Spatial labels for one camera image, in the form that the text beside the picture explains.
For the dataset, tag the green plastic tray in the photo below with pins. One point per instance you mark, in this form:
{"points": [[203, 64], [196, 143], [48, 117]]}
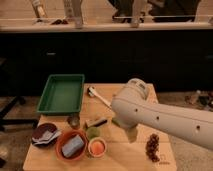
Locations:
{"points": [[62, 95]]}

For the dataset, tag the white handled brush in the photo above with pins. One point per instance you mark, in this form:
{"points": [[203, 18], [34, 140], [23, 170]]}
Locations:
{"points": [[93, 93]]}

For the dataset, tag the grey cloth on plate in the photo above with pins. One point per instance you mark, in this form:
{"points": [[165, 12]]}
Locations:
{"points": [[47, 137]]}

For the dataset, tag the orange bowl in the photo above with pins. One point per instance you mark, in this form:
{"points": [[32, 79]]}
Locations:
{"points": [[64, 138]]}

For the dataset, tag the black and white block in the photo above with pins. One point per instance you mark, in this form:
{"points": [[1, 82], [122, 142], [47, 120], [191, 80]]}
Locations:
{"points": [[95, 122]]}

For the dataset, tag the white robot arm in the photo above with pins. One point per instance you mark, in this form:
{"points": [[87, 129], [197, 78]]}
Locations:
{"points": [[131, 107]]}

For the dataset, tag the blue-grey sponge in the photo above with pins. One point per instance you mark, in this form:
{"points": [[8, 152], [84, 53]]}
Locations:
{"points": [[72, 146]]}

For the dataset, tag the small cup with orange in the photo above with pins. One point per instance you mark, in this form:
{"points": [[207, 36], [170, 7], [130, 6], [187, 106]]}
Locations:
{"points": [[97, 147]]}

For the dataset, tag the dark maroon plate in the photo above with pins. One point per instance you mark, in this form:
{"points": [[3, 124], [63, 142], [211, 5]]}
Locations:
{"points": [[38, 132]]}

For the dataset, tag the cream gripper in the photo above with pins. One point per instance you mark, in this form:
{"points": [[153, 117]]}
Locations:
{"points": [[131, 134]]}

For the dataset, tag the green chili pepper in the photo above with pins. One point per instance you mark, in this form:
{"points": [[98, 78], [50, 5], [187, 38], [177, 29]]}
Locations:
{"points": [[115, 121]]}

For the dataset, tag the dark grape bunch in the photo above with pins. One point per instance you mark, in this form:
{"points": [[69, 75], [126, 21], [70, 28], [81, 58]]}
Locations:
{"points": [[152, 147]]}

